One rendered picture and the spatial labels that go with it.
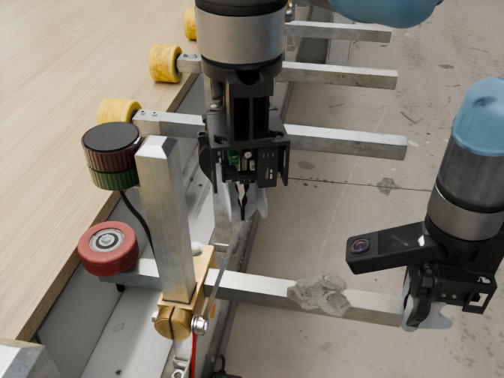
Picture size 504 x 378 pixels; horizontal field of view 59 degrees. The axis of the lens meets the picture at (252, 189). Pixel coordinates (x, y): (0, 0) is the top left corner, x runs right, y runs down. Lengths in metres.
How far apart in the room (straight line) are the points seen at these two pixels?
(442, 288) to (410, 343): 1.12
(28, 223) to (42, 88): 0.44
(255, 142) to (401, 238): 0.24
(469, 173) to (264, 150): 0.19
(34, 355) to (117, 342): 0.61
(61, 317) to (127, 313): 0.19
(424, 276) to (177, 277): 0.29
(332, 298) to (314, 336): 1.01
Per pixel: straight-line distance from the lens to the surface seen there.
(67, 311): 0.79
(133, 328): 0.92
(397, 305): 0.65
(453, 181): 0.48
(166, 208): 0.49
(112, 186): 0.48
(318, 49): 3.26
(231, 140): 0.39
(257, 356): 1.57
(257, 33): 0.36
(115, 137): 0.48
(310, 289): 0.63
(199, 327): 0.61
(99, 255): 0.65
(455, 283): 0.56
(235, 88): 0.36
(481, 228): 0.50
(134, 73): 1.12
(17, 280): 0.67
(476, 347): 1.76
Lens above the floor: 1.37
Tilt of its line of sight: 40 degrees down
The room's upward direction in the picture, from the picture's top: straight up
